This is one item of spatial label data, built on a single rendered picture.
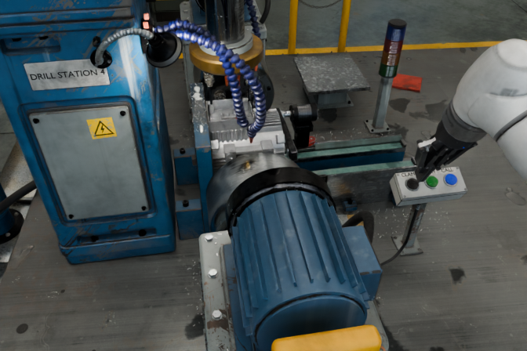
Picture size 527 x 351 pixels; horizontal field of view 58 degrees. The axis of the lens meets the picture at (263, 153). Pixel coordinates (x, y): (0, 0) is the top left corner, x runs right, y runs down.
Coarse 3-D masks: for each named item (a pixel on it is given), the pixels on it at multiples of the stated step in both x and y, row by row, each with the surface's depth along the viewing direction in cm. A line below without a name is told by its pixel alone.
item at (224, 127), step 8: (208, 104) 129; (216, 104) 131; (224, 104) 132; (232, 104) 132; (248, 104) 131; (208, 112) 126; (216, 112) 131; (224, 112) 128; (232, 112) 128; (248, 112) 131; (208, 120) 123; (216, 120) 128; (224, 120) 123; (232, 120) 124; (248, 120) 124; (216, 128) 125; (224, 128) 125; (232, 128) 125; (240, 128) 126; (216, 136) 126; (224, 136) 127; (232, 136) 127; (240, 136) 127; (248, 136) 128
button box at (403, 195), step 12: (444, 168) 119; (456, 168) 120; (396, 180) 118; (444, 180) 118; (396, 192) 118; (408, 192) 116; (420, 192) 116; (432, 192) 116; (444, 192) 116; (456, 192) 117; (396, 204) 119; (408, 204) 119
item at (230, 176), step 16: (240, 160) 109; (256, 160) 108; (272, 160) 109; (288, 160) 112; (224, 176) 108; (240, 176) 105; (208, 192) 112; (224, 192) 105; (208, 208) 111; (224, 208) 102; (224, 224) 100
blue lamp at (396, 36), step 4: (388, 24) 153; (388, 28) 153; (392, 28) 152; (396, 28) 151; (400, 28) 151; (404, 28) 152; (388, 32) 154; (392, 32) 153; (396, 32) 152; (400, 32) 152; (404, 32) 153; (388, 36) 154; (392, 36) 153; (396, 36) 153; (400, 36) 153; (404, 36) 155; (392, 40) 154; (396, 40) 154; (400, 40) 154
